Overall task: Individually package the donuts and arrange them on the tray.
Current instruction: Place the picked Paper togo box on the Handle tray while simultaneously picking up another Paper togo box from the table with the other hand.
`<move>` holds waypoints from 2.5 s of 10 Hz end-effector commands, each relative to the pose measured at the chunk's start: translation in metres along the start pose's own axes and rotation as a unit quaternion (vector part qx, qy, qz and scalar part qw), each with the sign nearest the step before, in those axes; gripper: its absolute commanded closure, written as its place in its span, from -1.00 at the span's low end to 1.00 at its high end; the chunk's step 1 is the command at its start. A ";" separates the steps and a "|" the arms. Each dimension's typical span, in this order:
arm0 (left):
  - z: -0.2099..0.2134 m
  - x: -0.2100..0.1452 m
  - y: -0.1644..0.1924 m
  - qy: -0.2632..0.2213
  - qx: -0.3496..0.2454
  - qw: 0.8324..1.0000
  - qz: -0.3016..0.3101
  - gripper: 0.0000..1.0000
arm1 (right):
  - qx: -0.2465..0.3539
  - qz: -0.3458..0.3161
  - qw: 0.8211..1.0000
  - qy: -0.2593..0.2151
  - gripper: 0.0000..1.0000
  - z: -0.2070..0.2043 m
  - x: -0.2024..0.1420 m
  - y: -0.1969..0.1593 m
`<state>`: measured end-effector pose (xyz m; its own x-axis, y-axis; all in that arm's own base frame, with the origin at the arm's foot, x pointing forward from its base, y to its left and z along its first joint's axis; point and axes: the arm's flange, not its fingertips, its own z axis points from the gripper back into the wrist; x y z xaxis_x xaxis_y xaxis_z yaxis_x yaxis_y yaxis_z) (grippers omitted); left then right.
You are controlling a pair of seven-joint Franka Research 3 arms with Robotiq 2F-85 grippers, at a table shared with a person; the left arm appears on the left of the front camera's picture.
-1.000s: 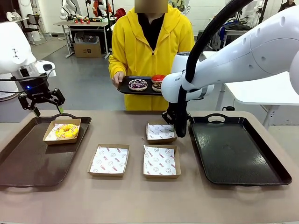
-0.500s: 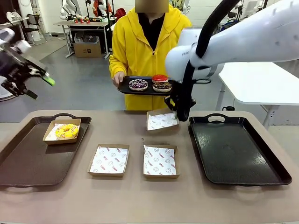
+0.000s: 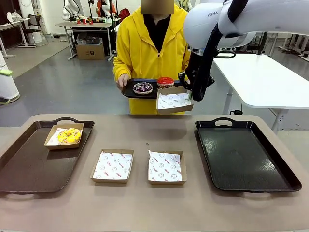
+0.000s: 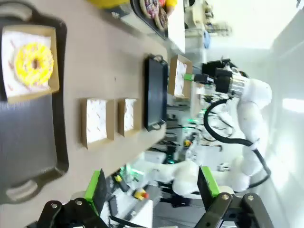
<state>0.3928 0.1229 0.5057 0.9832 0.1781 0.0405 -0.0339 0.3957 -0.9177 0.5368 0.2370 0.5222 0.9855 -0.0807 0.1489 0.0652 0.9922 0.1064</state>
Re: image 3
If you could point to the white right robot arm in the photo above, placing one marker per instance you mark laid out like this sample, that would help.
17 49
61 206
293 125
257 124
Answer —
265 14

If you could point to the yellow sprinkled donut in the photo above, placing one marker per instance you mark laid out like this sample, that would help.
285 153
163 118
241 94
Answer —
64 137

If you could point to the person's right forearm yellow sleeve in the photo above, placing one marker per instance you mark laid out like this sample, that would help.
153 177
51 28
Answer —
120 67

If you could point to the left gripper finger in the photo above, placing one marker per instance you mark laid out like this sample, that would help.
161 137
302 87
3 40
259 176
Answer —
6 72
3 101

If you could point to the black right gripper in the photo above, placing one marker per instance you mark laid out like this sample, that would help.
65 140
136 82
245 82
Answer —
194 65

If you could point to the person's right hand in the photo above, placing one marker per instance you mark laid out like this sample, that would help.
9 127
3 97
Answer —
122 82

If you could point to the red garment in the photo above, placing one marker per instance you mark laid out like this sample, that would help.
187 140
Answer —
124 14

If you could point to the red glazed donut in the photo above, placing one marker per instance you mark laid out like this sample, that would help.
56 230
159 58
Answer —
165 81

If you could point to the person in yellow hoodie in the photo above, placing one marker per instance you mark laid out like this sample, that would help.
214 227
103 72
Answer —
144 48

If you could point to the white cylindrical pedestal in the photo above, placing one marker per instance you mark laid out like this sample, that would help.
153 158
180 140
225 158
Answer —
9 89

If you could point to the small black handheld tray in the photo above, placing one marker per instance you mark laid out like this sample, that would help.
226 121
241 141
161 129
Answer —
128 93

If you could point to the grey plastic bin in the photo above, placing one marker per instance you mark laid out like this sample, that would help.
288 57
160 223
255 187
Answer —
89 39

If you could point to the brown cardboard donut box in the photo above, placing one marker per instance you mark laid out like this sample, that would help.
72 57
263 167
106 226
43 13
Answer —
173 110
111 180
166 183

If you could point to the chocolate sprinkled donut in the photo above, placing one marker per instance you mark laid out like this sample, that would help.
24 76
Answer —
138 90

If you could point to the cardboard shipping box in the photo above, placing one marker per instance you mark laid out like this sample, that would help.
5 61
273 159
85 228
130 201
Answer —
90 52

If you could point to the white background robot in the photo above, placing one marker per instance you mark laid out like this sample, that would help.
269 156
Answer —
65 12

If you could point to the brown plastic serving tray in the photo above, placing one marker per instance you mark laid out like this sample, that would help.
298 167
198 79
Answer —
36 166

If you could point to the black plastic serving tray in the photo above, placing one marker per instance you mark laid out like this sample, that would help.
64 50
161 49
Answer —
241 159

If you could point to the large white table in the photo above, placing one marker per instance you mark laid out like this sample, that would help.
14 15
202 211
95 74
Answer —
265 79

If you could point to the white side desk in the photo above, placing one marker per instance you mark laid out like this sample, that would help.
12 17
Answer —
9 25

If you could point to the black office chair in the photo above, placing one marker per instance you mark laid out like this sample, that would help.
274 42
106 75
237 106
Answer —
35 31

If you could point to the grey background work table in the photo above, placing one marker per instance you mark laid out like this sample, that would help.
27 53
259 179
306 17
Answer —
72 24

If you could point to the person's left forearm yellow sleeve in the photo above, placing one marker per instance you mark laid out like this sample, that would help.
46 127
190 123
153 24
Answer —
184 62

